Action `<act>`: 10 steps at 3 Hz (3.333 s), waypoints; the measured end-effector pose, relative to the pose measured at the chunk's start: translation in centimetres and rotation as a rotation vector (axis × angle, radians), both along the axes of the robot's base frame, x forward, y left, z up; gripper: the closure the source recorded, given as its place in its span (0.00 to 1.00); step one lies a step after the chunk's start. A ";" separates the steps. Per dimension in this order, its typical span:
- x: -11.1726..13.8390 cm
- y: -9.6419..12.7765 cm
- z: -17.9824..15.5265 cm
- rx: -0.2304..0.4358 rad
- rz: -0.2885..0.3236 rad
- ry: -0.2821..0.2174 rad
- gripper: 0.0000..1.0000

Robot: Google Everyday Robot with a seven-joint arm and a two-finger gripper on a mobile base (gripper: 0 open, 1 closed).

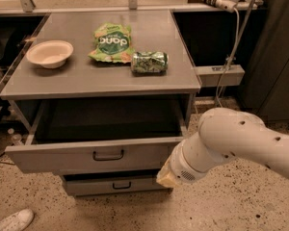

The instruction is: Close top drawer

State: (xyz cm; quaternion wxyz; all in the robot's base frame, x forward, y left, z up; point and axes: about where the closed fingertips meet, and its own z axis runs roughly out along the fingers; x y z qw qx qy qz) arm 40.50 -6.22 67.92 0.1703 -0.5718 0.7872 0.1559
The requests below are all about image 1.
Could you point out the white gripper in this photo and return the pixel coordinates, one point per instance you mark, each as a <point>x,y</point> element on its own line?
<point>182,169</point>

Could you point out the grey top drawer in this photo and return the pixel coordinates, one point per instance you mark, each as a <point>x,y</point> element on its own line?
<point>82,136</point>

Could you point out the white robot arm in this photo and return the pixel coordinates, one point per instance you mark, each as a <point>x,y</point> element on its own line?
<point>223,135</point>

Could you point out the grey drawer cabinet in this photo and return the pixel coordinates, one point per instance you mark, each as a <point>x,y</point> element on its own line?
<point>27,85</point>

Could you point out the green soda can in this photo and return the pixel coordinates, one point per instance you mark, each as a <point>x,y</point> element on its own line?
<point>149,62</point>

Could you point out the green chip bag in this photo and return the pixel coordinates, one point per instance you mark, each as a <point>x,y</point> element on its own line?
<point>112,44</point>

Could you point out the white sneaker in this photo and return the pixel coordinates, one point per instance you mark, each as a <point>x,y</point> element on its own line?
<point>17,221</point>

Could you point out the clear plastic bottle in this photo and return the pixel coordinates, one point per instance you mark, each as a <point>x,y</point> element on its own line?
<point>15,137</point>

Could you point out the white paper bowl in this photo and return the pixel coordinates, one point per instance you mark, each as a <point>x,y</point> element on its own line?
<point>50,54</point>

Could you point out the white clamp device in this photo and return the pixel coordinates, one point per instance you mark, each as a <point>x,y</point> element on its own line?
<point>227,5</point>

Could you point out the grey side bracket shelf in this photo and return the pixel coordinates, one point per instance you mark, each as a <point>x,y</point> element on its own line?
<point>216,75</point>

